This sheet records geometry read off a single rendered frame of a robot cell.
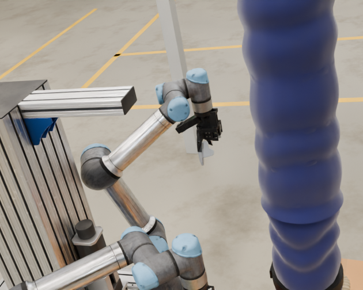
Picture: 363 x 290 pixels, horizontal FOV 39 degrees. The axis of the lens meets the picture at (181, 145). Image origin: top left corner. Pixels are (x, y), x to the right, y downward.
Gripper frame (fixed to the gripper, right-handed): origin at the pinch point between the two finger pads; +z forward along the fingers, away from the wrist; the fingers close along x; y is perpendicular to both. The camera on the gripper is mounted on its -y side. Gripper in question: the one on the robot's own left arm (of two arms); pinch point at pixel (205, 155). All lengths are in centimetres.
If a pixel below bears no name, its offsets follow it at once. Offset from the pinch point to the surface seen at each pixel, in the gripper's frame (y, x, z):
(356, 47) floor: 52, 508, 151
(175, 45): -96, 246, 40
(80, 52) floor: -387, 569, 151
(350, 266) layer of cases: 51, 47, 98
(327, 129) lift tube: 49, -43, -35
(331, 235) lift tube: 49, -43, 1
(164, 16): -101, 246, 14
